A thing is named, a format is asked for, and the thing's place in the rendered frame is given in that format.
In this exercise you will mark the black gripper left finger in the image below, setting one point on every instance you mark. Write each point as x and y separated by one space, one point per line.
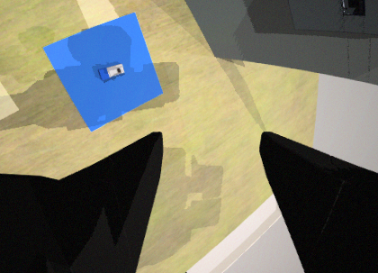
93 221

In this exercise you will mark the blue flat square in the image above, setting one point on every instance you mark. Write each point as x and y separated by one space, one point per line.
76 61

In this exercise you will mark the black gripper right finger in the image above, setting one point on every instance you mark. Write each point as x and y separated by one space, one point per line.
330 206

